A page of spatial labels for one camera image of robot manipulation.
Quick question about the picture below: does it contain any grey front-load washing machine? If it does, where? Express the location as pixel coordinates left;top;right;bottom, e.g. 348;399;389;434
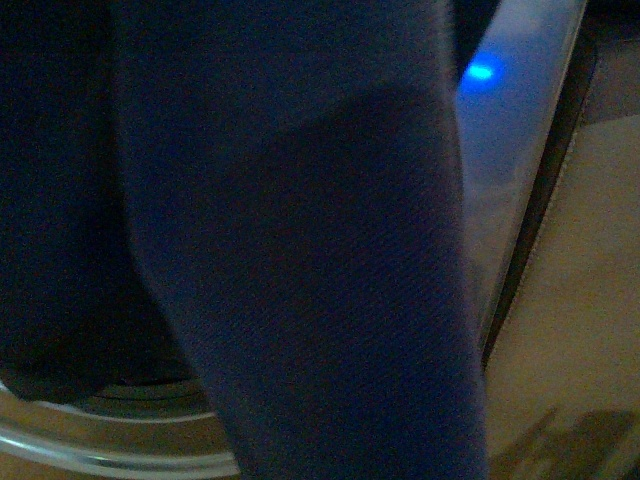
1;1;586;479

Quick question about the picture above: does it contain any dark navy garment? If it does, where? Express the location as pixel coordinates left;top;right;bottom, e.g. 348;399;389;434
1;1;497;479

